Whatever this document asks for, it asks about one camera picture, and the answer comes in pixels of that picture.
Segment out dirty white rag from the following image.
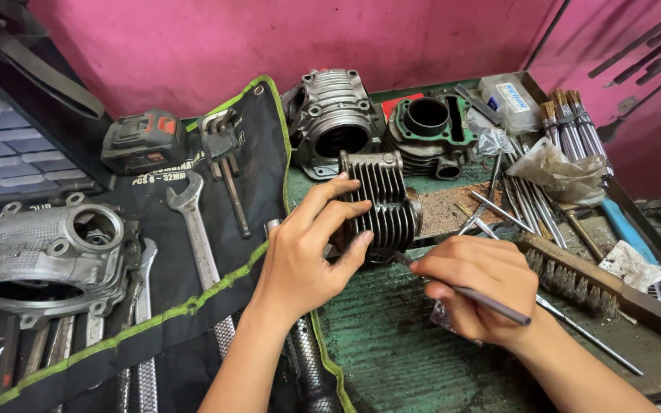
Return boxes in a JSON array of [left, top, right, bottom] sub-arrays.
[[598, 240, 661, 294]]

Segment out large silver combination wrench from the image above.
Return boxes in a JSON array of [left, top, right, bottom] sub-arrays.
[[166, 171, 237, 358]]

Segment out bundle of thin metal rods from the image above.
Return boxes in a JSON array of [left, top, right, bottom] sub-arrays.
[[500, 150, 568, 251]]

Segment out clear plastic box white label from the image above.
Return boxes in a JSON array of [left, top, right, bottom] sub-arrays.
[[477, 73, 543, 134]]

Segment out red flat packet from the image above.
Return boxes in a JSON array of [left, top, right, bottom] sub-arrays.
[[380, 93, 427, 122]]

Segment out bundle of small metal brushes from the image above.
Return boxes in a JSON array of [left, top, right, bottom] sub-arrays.
[[540, 89, 615, 179]]

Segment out long thin steel rod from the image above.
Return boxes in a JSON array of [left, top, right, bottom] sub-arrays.
[[536, 294, 645, 377]]

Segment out crumpled clear plastic bag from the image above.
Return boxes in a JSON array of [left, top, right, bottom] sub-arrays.
[[505, 138, 608, 207]]

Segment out metal rods on wall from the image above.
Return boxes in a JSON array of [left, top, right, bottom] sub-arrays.
[[587, 0, 661, 88]]

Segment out black strap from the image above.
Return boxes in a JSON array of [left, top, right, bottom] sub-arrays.
[[0, 0, 105, 121]]

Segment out small clear plastic wrap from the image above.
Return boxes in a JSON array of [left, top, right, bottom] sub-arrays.
[[477, 127, 516, 158]]

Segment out black tool roll green edging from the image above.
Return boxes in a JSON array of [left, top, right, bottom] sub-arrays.
[[0, 75, 357, 413]]

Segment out cylinder block with green gasket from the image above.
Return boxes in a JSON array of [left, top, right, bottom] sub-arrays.
[[384, 94, 479, 182]]

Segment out dark finned engine cylinder block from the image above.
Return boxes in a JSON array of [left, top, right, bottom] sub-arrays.
[[330, 150, 423, 266]]

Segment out short silver metal rod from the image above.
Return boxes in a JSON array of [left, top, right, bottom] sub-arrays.
[[471, 190, 536, 234]]

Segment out person's right hand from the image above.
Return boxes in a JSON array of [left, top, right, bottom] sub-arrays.
[[410, 234, 541, 348]]

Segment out folding hex key set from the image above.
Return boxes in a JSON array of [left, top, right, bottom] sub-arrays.
[[198, 108, 252, 239]]

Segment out small clear plastic packet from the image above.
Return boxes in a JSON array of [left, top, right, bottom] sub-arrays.
[[430, 298, 484, 347]]

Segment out person's left hand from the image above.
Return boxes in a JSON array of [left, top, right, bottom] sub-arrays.
[[253, 172, 375, 323]]

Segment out thin grey metal scraper rod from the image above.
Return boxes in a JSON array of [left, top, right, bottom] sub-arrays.
[[394, 250, 532, 327]]

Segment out blue handled tool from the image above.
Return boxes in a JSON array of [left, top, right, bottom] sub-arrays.
[[601, 198, 659, 266]]

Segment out black power tool battery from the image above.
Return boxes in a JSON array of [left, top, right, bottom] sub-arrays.
[[100, 109, 189, 176]]

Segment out silver textured cylinder head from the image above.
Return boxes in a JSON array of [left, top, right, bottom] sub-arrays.
[[0, 193, 142, 330]]

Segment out wooden wire brush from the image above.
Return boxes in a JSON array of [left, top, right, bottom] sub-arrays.
[[516, 232, 661, 348]]

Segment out silver finned cylinder head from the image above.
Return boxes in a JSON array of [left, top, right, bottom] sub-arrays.
[[280, 69, 386, 181]]

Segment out row of silver wrenches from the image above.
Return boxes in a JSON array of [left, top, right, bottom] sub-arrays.
[[0, 238, 160, 413]]

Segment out plastic drawer organiser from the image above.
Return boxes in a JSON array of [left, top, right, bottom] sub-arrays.
[[0, 73, 114, 203]]

